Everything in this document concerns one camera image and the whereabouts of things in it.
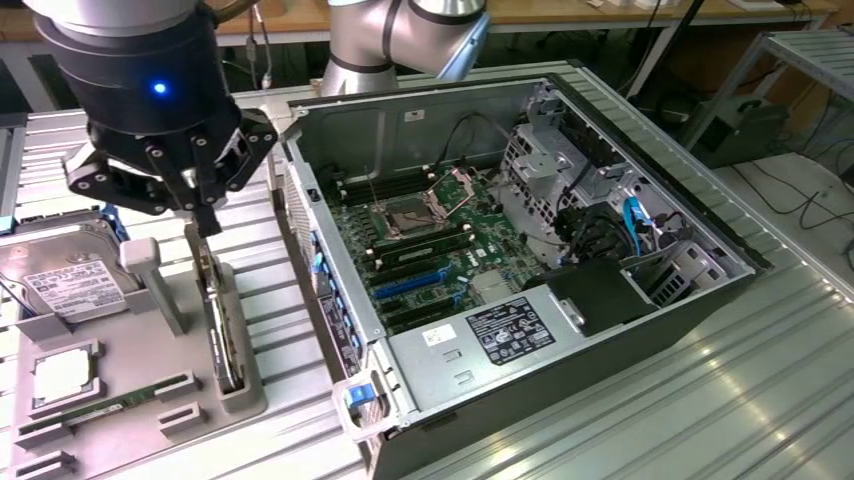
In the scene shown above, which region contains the low-profile graphics card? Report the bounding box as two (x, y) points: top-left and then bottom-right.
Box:
(183, 222), (254, 397)

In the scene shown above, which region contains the metal slat shelf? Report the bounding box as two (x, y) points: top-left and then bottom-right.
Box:
(679, 28), (854, 151)

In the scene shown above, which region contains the blue disk bracket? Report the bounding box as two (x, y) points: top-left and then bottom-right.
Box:
(0, 202), (134, 246)

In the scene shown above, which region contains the black floor device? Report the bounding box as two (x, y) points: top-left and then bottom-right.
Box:
(693, 97), (794, 170)

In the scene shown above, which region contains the hard disk with label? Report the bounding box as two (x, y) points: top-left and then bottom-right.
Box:
(0, 222), (134, 325)

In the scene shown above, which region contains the open black PC case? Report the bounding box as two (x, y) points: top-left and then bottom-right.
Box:
(256, 59), (775, 480)

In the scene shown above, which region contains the thin locking lever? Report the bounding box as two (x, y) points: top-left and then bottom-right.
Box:
(364, 163), (387, 212)

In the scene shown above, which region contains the black plastic shroud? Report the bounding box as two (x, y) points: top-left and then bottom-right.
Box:
(522, 258), (661, 337)

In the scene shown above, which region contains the grey hanging cable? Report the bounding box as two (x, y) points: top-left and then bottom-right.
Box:
(244, 22), (276, 92)

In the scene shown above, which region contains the CPU socket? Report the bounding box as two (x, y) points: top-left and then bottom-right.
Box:
(378, 196), (443, 237)

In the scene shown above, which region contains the metal disk bay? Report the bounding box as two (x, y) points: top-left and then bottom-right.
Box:
(619, 239), (743, 309)

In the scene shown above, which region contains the metal socket cover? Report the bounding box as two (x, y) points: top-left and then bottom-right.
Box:
(424, 167), (487, 217)

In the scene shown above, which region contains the grey metal frame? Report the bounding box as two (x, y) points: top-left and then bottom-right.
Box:
(0, 112), (28, 236)

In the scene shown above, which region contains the silver drive cage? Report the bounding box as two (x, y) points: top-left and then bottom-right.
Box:
(498, 122), (646, 261)

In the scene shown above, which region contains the black looped wire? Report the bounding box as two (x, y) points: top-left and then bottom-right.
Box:
(431, 113), (516, 171)

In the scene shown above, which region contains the black expansion slot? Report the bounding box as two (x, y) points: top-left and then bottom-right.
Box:
(384, 298), (456, 326)

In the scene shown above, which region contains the silver power supply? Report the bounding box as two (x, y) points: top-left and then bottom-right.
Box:
(384, 294), (593, 417)

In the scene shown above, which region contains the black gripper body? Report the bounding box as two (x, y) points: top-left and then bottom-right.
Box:
(31, 10), (244, 152)

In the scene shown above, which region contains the blue expansion slot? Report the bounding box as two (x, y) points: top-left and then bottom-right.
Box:
(371, 272), (447, 301)

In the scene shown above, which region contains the installed green RAM stick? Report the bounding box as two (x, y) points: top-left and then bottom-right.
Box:
(392, 246), (463, 265)

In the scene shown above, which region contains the loose green RAM stick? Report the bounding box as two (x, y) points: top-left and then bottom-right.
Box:
(17, 375), (187, 435)

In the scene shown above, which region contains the black wire bundle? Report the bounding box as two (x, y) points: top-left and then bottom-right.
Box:
(555, 206), (634, 262)

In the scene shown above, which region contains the long wooden desk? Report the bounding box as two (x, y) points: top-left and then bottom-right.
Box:
(0, 0), (835, 44)

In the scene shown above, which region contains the grey parts rack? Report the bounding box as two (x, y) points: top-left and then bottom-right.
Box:
(9, 237), (270, 480)

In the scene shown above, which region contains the silver chipset heatsink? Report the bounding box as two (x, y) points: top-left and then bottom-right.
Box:
(470, 272), (527, 303)

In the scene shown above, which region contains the blue SATA wire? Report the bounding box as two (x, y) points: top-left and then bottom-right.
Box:
(622, 196), (654, 260)

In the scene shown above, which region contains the CPU chip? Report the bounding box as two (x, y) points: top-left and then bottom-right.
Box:
(31, 355), (93, 402)

